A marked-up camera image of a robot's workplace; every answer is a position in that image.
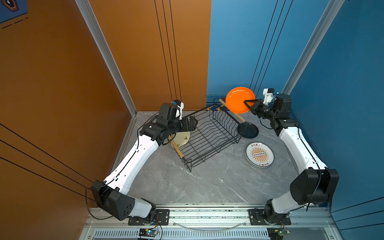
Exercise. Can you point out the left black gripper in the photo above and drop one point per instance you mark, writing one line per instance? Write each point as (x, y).
(191, 125)

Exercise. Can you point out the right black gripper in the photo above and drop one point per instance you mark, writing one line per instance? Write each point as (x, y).
(255, 106)

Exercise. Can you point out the orange plate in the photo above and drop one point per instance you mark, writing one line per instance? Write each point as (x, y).
(235, 99)

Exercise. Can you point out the beige plate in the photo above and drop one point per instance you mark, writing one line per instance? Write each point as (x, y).
(180, 139)

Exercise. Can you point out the black plate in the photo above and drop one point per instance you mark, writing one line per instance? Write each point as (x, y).
(248, 130)

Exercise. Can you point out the black wire dish rack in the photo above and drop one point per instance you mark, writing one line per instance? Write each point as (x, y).
(215, 131)

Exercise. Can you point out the white plate red dotted pattern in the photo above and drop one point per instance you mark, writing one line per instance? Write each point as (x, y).
(259, 155)

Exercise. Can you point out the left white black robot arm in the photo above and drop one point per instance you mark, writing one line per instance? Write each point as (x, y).
(111, 195)

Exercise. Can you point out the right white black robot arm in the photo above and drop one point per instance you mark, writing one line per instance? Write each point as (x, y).
(315, 183)

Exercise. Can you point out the left green circuit board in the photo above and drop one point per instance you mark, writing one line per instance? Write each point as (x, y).
(147, 234)

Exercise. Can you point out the right circuit board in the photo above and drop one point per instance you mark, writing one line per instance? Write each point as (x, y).
(278, 234)

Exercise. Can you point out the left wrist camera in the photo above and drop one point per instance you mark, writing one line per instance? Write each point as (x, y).
(179, 108)

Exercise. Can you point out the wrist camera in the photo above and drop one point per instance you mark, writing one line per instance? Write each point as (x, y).
(179, 108)
(268, 95)

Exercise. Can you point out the far wooden rack handle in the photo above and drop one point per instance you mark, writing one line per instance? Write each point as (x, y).
(176, 148)

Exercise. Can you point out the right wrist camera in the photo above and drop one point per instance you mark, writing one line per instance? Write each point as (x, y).
(268, 95)

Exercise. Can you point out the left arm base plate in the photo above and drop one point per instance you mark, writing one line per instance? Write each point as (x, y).
(159, 216)

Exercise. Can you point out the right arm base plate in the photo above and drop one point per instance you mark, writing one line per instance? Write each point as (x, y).
(258, 217)

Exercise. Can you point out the right aluminium corner post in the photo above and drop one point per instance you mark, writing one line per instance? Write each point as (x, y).
(317, 36)

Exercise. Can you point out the aluminium corner post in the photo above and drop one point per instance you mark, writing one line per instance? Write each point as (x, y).
(317, 36)
(101, 42)

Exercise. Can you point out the left aluminium corner post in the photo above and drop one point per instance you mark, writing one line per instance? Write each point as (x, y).
(101, 42)

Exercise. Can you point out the aluminium mounting rail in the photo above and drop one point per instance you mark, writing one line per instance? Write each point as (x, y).
(214, 222)

